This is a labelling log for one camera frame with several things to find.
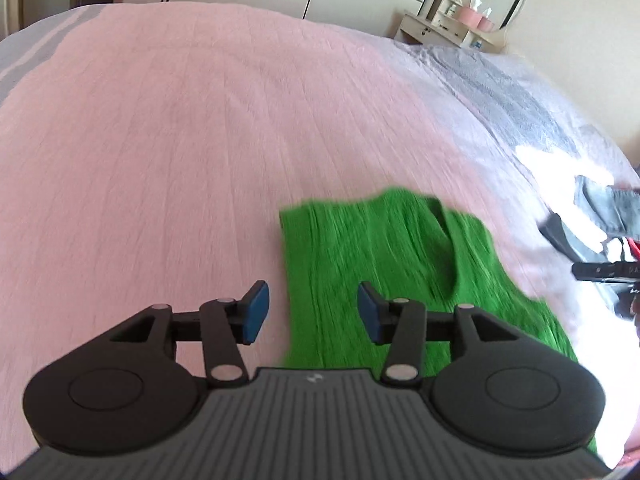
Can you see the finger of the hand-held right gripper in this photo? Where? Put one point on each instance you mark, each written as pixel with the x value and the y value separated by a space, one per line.
pixel 600 270

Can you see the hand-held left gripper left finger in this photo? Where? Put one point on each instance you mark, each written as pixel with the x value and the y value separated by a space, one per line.
pixel 258 311

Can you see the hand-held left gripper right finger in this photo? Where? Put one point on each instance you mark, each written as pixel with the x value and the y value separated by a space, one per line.
pixel 368 311

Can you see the green knit garment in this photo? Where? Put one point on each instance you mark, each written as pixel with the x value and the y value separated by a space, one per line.
pixel 350 240

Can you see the dark cloth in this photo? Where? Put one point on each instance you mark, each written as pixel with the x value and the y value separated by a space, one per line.
pixel 565 237

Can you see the grey jeans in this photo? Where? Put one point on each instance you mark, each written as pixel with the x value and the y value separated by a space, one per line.
pixel 610 202

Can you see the pink blanket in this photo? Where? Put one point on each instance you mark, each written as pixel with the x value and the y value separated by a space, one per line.
pixel 175 160

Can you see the pale grey striped bedsheet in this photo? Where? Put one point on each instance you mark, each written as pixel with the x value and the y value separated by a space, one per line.
pixel 525 100

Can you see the large pink round box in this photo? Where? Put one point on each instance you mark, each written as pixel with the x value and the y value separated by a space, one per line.
pixel 469 15

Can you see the cream dressing table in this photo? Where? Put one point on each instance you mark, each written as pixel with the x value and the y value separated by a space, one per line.
pixel 430 30

